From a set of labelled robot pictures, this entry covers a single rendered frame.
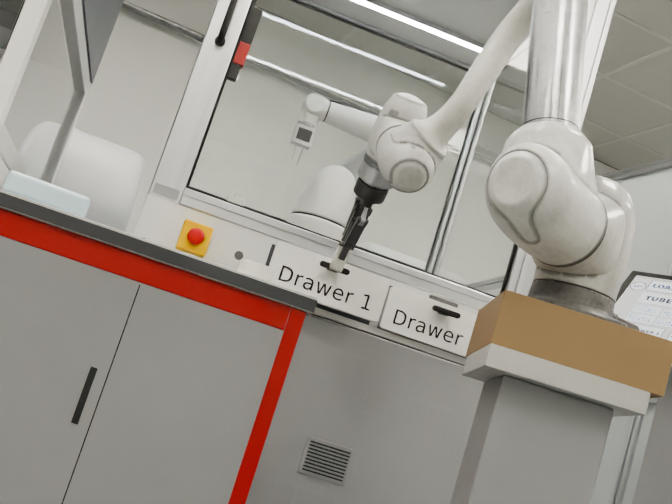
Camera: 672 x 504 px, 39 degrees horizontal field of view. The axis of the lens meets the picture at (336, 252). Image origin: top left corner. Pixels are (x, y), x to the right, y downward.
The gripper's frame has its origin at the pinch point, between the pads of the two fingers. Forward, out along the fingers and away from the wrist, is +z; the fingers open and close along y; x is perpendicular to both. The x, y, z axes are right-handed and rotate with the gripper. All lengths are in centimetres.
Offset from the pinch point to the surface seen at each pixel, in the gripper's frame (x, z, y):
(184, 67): 62, 78, 346
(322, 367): -6.7, 28.7, -2.1
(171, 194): 41.6, 5.7, 13.9
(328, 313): -4.0, 18.0, 5.4
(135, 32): 94, 69, 347
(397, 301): -19.5, 10.3, 8.6
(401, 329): -22.6, 15.5, 5.0
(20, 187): 66, -12, -44
